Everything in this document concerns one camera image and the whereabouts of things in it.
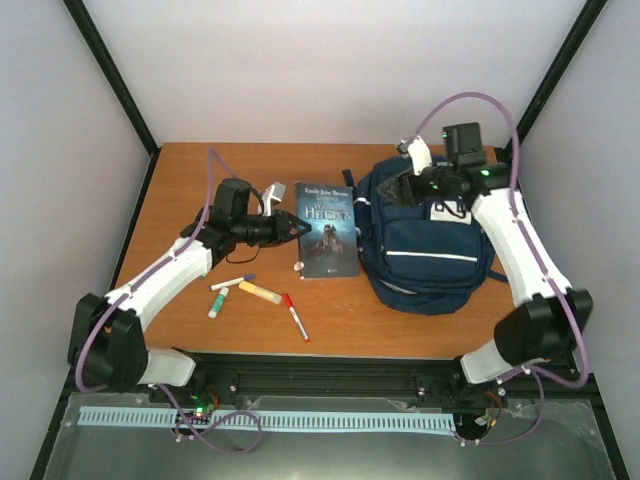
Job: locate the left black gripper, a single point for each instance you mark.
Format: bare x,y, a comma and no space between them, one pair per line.
282,229

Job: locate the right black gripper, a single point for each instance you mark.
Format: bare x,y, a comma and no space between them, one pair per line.
399,183

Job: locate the dark blue fantasy book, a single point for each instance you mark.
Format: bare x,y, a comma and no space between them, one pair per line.
329,250

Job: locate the red marker pen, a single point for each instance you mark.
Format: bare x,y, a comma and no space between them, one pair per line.
290,305

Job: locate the navy blue student backpack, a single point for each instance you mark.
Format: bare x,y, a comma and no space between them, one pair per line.
427,259

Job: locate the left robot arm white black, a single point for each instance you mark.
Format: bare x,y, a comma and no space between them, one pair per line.
107,348

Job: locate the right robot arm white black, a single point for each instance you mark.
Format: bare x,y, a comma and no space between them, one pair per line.
542,336

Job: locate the purple capped white marker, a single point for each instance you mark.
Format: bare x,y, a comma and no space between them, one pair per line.
232,282

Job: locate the yellow highlighter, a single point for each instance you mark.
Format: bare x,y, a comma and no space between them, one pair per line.
260,292

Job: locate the green white glue stick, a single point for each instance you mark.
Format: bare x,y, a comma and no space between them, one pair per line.
218,302

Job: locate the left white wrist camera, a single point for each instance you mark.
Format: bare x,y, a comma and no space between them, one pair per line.
271,197

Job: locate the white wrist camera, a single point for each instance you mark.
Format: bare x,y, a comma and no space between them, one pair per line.
417,151
271,197

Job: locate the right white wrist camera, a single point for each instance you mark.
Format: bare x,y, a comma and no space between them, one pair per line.
417,151

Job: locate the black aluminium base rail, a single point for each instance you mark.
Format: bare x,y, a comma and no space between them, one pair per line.
229,379

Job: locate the right black frame post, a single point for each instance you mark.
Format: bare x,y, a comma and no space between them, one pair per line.
570,46

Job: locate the black frame post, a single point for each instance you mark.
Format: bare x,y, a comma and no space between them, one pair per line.
570,46
98,48

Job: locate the light blue slotted cable duct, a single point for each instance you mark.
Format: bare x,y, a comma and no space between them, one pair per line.
273,421

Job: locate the left black frame post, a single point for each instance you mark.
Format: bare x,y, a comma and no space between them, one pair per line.
98,48

